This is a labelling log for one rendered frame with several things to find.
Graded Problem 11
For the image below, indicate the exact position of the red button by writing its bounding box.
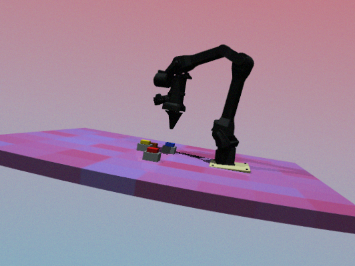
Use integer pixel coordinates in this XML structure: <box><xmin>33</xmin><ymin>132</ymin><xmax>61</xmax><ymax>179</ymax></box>
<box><xmin>142</xmin><ymin>147</ymin><xmax>161</xmax><ymax>162</ymax></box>

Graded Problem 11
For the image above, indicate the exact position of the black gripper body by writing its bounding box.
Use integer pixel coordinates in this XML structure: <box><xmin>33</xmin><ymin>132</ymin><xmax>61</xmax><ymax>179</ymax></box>
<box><xmin>162</xmin><ymin>88</ymin><xmax>186</xmax><ymax>112</ymax></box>

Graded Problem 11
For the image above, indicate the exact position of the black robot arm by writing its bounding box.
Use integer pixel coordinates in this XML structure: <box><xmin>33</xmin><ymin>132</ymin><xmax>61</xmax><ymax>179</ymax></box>
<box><xmin>153</xmin><ymin>44</ymin><xmax>254</xmax><ymax>165</ymax></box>

